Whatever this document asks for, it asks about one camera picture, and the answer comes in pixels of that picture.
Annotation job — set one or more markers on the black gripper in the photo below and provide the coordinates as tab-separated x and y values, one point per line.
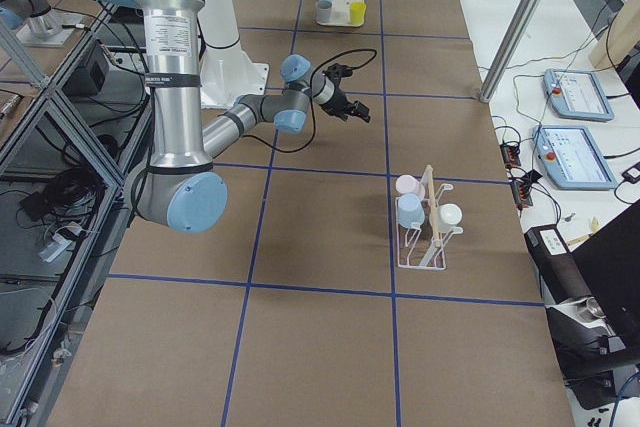
336	103

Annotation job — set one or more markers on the grey plastic cup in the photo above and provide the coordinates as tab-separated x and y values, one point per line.
323	10

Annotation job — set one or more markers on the pink plastic cup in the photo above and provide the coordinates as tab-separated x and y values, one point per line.
407	184

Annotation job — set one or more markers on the light blue cup front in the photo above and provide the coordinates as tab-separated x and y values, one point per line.
410	213

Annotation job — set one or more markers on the cream white plastic cup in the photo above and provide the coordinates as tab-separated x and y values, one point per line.
449	216

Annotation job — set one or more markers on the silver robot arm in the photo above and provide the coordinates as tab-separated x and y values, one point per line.
176	185

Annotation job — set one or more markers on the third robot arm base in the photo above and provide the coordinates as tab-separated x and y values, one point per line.
38	24

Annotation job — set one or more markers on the yellow plastic cup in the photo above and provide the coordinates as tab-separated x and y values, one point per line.
357	13

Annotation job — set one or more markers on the cream plastic tray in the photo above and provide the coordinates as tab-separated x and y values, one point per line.
340	13

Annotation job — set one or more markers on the near blue teach pendant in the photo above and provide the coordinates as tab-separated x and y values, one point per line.
571	158

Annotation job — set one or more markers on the blue teach pendant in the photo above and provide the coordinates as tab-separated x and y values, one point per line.
571	158
577	94

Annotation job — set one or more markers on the far blue teach pendant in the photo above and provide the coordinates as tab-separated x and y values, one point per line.
577	94

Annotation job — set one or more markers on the black power adapter box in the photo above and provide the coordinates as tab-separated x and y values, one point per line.
89	75

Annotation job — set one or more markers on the black monitor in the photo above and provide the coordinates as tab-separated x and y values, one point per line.
609	264

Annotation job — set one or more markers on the white power strip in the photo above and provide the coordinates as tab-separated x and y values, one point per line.
55	247

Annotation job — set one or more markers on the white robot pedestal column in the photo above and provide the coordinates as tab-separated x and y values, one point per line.
226	72

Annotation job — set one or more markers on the white wire cup rack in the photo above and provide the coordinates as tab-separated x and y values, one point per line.
423	248

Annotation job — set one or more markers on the aluminium frame post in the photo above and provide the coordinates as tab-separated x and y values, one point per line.
514	33

